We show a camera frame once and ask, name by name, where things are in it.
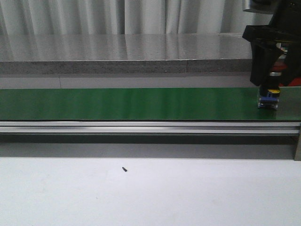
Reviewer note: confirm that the green conveyor belt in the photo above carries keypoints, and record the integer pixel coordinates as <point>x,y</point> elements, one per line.
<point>146,104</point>

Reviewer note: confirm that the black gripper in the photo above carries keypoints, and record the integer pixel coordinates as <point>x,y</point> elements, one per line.
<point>284,27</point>

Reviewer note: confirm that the aluminium conveyor frame rail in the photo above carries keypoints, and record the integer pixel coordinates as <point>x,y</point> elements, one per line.
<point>130,132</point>

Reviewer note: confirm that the grey stone counter shelf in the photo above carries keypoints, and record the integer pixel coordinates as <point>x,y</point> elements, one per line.
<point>119,53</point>

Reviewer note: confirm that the grey pleated curtain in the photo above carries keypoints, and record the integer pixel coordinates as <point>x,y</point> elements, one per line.
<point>37,17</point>

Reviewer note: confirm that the red plastic tray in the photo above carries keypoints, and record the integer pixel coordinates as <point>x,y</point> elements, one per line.
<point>295,82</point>

